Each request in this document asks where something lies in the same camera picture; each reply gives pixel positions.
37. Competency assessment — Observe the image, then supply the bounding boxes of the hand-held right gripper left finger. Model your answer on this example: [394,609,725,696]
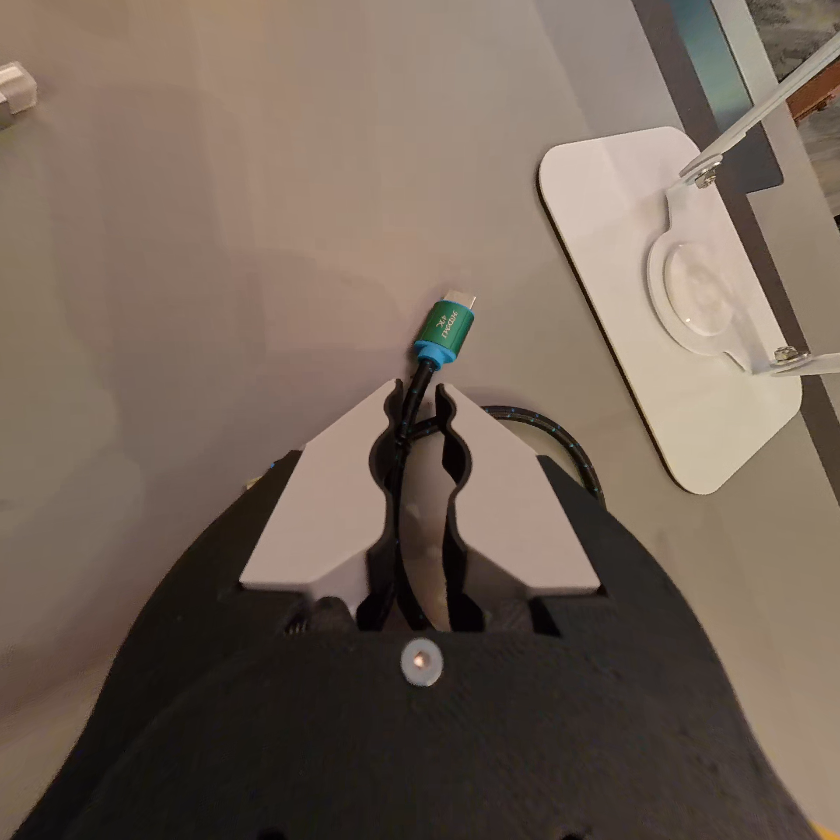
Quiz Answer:
[238,378,403,621]

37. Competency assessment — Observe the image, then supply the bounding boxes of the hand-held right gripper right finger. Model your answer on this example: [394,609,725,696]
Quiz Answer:
[434,384,602,621]

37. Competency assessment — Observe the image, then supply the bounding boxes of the thin braided HDMI cable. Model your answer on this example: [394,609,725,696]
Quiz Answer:
[377,287,605,631]

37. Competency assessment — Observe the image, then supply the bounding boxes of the black switch lead cable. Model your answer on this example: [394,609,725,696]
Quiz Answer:
[0,61,38,131]

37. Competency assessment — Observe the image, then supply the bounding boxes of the white monitor stand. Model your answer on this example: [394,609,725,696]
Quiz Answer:
[538,29,840,494]

